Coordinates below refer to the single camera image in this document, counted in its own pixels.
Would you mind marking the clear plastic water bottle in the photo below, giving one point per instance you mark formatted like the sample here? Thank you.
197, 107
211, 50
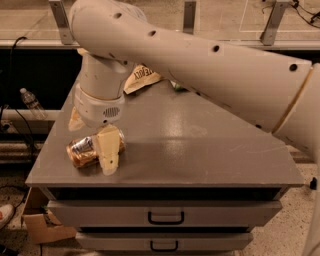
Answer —
32, 103

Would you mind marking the metal bracket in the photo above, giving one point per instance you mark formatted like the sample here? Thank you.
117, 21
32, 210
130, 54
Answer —
269, 33
189, 17
60, 16

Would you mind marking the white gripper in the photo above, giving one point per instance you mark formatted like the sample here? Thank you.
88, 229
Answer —
97, 111

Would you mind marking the green snack bag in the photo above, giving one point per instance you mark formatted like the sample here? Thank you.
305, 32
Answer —
177, 87

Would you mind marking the lower grey drawer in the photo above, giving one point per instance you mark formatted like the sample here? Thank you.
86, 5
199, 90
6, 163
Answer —
164, 242

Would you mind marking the cardboard box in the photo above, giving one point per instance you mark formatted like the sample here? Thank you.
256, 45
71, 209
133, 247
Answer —
42, 225

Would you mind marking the crushed orange soda can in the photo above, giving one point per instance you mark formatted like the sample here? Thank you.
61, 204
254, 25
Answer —
82, 152

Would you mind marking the brown chip bag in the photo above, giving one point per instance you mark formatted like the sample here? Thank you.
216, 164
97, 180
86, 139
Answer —
140, 77

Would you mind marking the white shoe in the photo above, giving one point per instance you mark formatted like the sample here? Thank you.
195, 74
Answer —
6, 213

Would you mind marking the upper grey drawer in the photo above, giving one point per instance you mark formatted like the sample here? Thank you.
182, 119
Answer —
162, 213

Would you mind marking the left metal bracket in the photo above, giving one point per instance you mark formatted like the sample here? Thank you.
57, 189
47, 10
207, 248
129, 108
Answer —
60, 16

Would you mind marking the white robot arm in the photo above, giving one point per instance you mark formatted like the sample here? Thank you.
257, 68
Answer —
277, 93

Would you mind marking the right metal bracket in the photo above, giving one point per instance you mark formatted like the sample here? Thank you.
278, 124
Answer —
269, 33

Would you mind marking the grey cabinet table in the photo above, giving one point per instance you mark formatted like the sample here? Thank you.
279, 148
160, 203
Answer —
178, 147

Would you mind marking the middle metal bracket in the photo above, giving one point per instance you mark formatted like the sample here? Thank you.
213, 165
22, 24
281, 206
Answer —
189, 17

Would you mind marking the grey drawer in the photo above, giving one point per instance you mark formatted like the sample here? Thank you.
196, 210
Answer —
164, 242
162, 213

